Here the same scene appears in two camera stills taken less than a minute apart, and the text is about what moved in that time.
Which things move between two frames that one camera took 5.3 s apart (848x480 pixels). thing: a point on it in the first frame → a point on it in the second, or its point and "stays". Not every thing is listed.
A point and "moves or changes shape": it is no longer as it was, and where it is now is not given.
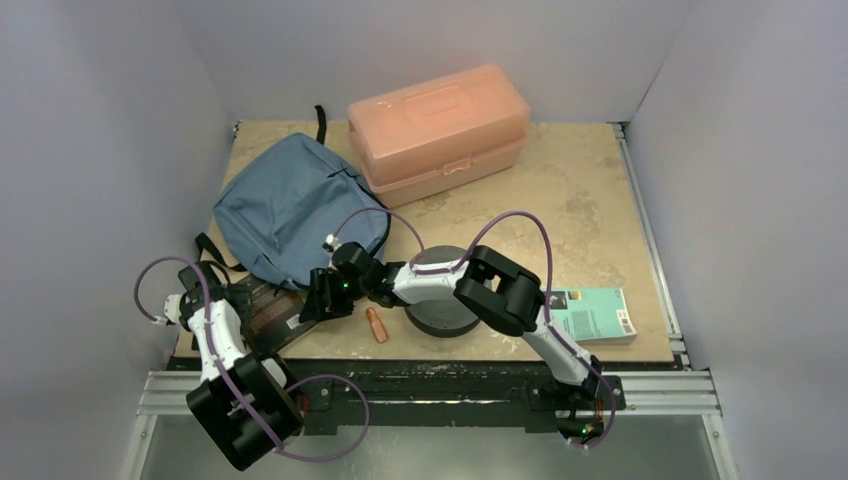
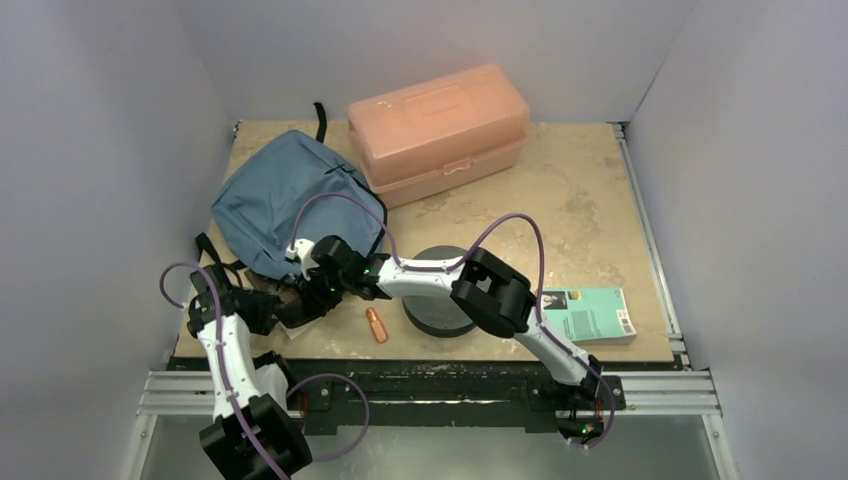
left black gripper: x=244 y=297 → x=263 y=322
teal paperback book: x=594 y=315 stays
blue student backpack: x=295 y=202 stays
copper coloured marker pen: x=377 y=326 stays
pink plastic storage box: x=428 y=137 stays
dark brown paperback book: x=276 y=314 moves or changes shape
